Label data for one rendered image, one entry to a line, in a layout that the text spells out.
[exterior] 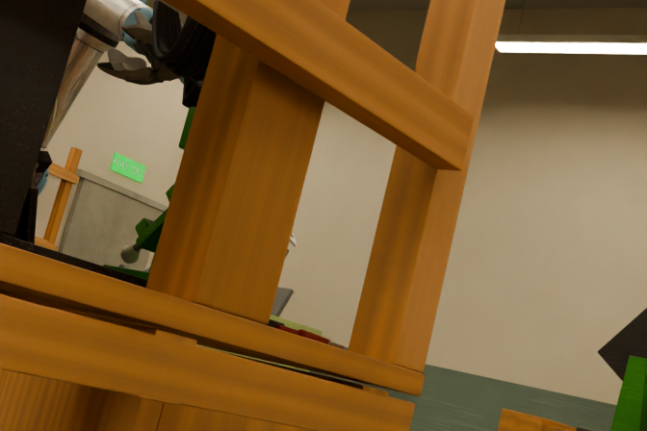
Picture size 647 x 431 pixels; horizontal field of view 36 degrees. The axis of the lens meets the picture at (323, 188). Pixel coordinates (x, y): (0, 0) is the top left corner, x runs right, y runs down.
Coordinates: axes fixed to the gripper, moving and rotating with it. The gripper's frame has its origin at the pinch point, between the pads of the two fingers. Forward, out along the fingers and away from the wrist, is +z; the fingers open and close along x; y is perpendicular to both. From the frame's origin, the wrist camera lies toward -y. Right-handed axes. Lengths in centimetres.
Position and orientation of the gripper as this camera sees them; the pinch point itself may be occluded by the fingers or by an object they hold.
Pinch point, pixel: (117, 51)
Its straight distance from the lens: 156.0
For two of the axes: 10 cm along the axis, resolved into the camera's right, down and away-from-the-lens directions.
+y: -4.9, -7.5, 4.4
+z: -6.4, -0.3, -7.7
